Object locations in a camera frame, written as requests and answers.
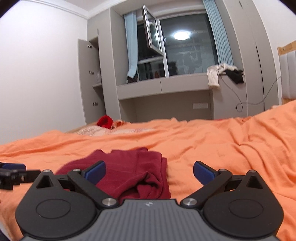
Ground dark red long-sleeve sweater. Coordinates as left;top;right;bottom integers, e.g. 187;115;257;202
56;148;171;202

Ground pink patterned pillow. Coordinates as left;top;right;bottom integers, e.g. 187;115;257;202
75;126;112;137

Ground bright red garment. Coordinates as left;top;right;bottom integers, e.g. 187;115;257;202
96;115;113;130

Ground open grey wardrobe door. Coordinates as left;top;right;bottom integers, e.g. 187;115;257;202
78;39;106;124

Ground orange bed blanket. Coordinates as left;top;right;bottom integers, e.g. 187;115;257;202
1;101;295;240

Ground grey window bench drawers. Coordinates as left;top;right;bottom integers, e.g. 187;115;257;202
117;73;209;100

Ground black garment on sill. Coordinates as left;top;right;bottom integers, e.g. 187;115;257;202
225;69;244;85

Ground right light blue curtain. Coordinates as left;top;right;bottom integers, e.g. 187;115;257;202
203;0;233;65

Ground light blue curtain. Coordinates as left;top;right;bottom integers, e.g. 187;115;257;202
124;11;138;78
203;0;233;65

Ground grey tall wardrobe right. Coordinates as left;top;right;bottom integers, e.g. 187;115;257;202
211;1;278;120

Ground open window sash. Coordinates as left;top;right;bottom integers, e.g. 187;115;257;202
142;5;164;56

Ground left light blue curtain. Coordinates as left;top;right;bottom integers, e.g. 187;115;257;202
124;11;138;78

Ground white wall socket plate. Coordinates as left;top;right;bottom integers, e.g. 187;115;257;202
193;102;208;109

